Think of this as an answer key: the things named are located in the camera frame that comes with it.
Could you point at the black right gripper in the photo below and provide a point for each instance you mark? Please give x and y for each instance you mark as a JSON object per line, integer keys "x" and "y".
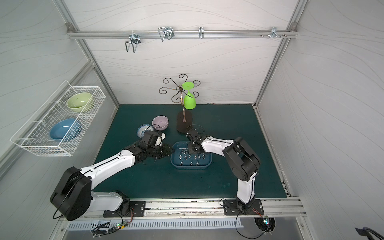
{"x": 191, "y": 149}

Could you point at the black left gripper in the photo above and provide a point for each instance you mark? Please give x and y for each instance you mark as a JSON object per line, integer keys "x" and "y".
{"x": 160, "y": 151}

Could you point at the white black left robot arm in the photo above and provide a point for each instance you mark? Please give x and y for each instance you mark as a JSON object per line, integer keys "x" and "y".
{"x": 74, "y": 195}

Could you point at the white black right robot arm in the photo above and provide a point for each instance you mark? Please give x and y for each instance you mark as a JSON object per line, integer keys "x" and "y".
{"x": 241, "y": 158}

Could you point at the blue plastic storage box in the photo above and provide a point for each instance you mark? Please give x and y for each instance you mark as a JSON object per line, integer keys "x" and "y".
{"x": 183, "y": 159}

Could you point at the pink ceramic bowl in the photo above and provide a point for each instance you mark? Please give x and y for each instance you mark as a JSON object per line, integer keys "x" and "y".
{"x": 160, "y": 123}

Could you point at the blue floral ceramic bowl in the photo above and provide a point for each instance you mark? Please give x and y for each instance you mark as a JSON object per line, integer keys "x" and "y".
{"x": 143, "y": 128}

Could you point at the green plastic goblet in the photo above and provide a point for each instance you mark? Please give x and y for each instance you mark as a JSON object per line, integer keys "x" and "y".
{"x": 189, "y": 100}

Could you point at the light green bowl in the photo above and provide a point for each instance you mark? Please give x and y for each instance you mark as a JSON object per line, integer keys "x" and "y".
{"x": 81, "y": 102}

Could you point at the metal double hook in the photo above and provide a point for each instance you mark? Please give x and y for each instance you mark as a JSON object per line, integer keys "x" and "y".
{"x": 133, "y": 42}
{"x": 166, "y": 33}

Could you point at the metal single hook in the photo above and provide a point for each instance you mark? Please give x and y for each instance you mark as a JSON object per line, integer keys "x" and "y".
{"x": 201, "y": 32}

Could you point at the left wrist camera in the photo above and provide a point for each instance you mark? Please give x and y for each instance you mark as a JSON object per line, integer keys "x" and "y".
{"x": 153, "y": 138}

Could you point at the white slotted cable duct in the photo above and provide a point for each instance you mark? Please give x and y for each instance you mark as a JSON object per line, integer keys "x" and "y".
{"x": 160, "y": 224}

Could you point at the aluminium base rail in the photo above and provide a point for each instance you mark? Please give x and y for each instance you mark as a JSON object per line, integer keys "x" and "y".
{"x": 214, "y": 208}

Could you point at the white wire wall basket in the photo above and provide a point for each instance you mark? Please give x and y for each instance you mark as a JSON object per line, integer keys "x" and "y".
{"x": 34, "y": 135}

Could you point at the metal hook bracket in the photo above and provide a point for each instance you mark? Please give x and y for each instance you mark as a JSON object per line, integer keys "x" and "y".
{"x": 273, "y": 34}

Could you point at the aluminium top rail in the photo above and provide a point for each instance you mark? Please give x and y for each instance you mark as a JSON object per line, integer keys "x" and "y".
{"x": 193, "y": 34}

